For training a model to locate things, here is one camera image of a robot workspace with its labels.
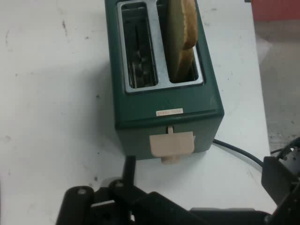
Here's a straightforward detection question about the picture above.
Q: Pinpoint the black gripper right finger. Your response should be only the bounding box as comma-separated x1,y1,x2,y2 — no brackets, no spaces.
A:
261,137,300,225

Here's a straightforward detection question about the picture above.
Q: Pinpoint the toasted bread slice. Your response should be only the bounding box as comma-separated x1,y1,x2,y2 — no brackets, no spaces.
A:
165,0,199,83

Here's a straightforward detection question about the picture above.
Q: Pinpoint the green two-slot toaster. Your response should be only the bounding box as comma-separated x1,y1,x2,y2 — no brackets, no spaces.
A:
105,0,225,165

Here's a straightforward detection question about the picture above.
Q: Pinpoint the red box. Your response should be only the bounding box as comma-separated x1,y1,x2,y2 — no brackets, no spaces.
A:
250,0,300,23

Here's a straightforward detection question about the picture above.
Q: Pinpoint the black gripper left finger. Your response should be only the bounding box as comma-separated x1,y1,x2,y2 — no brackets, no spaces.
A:
55,155,188,225

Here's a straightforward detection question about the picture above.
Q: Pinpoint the beige toaster lever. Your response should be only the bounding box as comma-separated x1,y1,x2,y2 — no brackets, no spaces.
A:
149,125,196,165

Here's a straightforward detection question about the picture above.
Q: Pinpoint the black power cable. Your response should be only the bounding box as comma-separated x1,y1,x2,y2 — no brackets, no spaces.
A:
212,138,265,172

